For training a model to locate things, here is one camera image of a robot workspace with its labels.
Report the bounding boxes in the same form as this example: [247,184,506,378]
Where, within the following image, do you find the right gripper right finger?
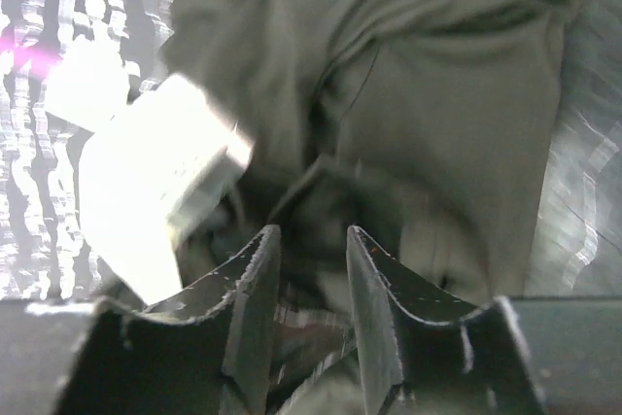
[347,226,621,414]

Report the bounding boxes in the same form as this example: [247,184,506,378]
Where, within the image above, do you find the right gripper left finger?
[1,225,280,414]

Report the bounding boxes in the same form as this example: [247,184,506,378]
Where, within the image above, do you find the black t shirt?
[162,0,585,414]

